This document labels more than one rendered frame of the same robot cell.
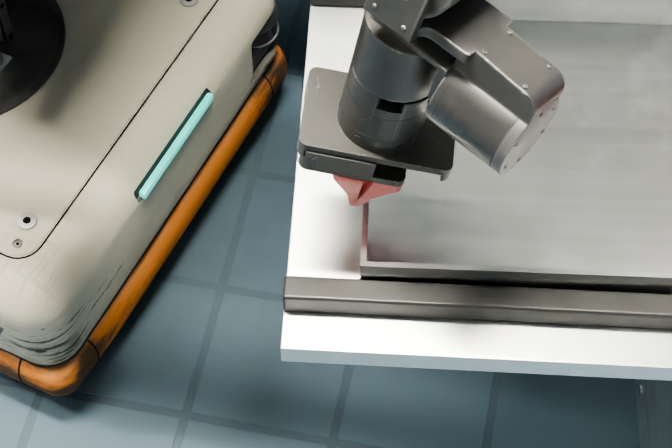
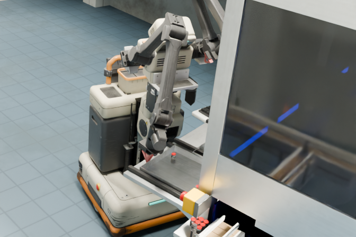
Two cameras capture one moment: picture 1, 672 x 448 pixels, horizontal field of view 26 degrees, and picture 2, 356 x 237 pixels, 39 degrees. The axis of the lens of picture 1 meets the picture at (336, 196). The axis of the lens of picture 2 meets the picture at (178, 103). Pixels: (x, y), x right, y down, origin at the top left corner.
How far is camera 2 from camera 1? 1.56 m
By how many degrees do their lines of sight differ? 36
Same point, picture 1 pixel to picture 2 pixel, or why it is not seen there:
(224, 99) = not seen: hidden behind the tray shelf
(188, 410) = not seen: outside the picture
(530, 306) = (157, 182)
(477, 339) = (148, 184)
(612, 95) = (196, 173)
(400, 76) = (150, 133)
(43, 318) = (117, 211)
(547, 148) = (180, 173)
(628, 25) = not seen: hidden behind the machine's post
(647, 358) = (168, 197)
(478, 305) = (151, 179)
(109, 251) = (137, 209)
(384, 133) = (148, 144)
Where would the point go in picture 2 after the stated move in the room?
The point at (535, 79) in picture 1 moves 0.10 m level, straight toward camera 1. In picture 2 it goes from (162, 136) to (144, 144)
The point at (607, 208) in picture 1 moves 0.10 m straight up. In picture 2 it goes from (181, 182) to (184, 163)
